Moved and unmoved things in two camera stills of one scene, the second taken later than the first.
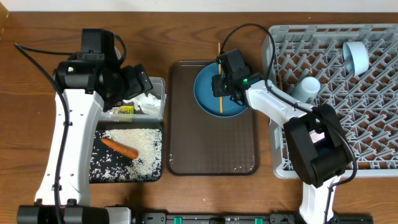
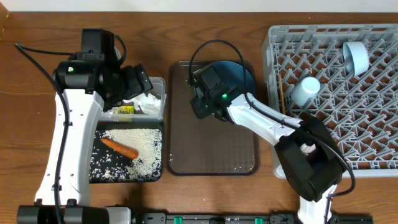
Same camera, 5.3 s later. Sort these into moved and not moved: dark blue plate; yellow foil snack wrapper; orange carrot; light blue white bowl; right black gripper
Moved: dark blue plate; right black gripper
Not moved: yellow foil snack wrapper; orange carrot; light blue white bowl
